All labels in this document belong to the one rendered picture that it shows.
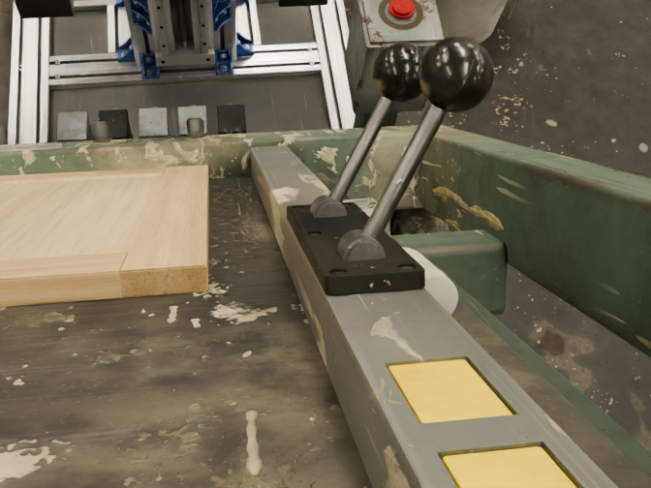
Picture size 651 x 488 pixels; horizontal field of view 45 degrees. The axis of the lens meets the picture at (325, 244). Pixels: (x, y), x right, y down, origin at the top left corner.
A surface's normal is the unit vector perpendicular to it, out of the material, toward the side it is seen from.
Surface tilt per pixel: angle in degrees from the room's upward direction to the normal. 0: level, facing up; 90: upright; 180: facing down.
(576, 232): 90
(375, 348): 51
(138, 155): 39
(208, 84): 0
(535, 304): 0
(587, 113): 0
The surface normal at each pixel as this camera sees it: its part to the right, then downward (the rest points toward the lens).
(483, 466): -0.04, -0.97
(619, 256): -0.99, 0.07
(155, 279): 0.14, 0.22
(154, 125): 0.09, -0.45
